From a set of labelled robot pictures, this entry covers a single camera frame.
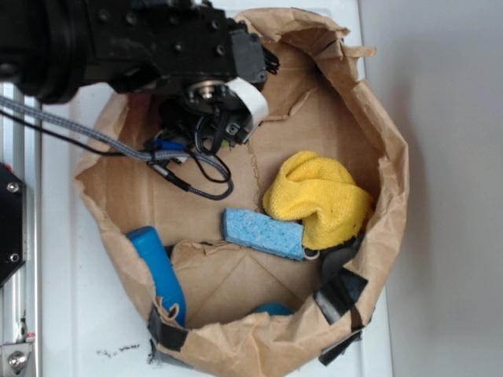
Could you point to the blue ball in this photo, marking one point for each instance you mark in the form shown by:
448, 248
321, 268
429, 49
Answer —
273, 309

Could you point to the black metal bracket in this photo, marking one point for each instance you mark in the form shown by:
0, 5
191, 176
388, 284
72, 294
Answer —
13, 224

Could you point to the white tray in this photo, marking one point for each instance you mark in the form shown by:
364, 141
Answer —
89, 326

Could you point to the blue sponge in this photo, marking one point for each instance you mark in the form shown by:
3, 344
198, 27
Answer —
263, 233

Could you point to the brown paper bag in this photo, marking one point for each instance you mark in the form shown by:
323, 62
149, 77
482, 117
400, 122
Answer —
318, 103

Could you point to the yellow microfiber cloth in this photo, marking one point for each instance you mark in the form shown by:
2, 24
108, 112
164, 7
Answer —
321, 193

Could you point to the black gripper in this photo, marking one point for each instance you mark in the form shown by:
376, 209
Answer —
218, 111

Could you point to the blue plastic bottle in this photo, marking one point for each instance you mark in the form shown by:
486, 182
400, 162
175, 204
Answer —
150, 248

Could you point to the grey curved object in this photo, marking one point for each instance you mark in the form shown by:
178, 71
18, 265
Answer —
335, 258

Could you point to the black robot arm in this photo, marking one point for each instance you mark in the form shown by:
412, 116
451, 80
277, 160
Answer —
203, 65

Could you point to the aluminium frame rail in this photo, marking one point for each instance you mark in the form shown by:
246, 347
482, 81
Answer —
20, 150

